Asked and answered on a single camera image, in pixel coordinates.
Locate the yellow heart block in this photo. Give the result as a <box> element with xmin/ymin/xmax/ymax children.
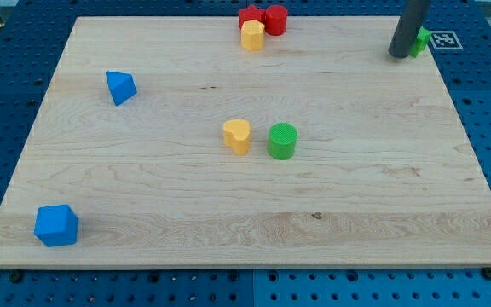
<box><xmin>222</xmin><ymin>119</ymin><xmax>251</xmax><ymax>155</ymax></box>

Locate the green cylinder block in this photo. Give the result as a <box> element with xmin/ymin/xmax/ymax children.
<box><xmin>267</xmin><ymin>122</ymin><xmax>297</xmax><ymax>160</ymax></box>

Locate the wooden board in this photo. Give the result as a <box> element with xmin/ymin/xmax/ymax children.
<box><xmin>0</xmin><ymin>17</ymin><xmax>491</xmax><ymax>270</ymax></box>

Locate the yellow hexagon block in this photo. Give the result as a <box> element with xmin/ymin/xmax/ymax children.
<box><xmin>240</xmin><ymin>20</ymin><xmax>265</xmax><ymax>51</ymax></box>

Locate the red cylinder block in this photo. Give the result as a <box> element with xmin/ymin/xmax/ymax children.
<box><xmin>265</xmin><ymin>5</ymin><xmax>288</xmax><ymax>36</ymax></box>

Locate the blue triangle block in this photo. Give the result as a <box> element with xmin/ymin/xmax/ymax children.
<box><xmin>105</xmin><ymin>71</ymin><xmax>137</xmax><ymax>106</ymax></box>

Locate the red star block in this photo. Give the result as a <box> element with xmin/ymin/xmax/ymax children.
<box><xmin>238</xmin><ymin>4</ymin><xmax>265</xmax><ymax>29</ymax></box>

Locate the blue cube block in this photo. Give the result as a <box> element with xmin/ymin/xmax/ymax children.
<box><xmin>33</xmin><ymin>204</ymin><xmax>78</xmax><ymax>247</ymax></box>

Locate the green star block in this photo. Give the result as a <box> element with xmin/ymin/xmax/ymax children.
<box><xmin>409</xmin><ymin>26</ymin><xmax>432</xmax><ymax>57</ymax></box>

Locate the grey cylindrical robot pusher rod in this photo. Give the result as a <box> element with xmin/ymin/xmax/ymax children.
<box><xmin>388</xmin><ymin>0</ymin><xmax>431</xmax><ymax>59</ymax></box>

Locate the white fiducial marker tag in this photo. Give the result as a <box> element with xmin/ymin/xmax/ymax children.
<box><xmin>430</xmin><ymin>31</ymin><xmax>463</xmax><ymax>50</ymax></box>

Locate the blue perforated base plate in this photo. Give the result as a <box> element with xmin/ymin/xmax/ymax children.
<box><xmin>0</xmin><ymin>0</ymin><xmax>491</xmax><ymax>306</ymax></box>

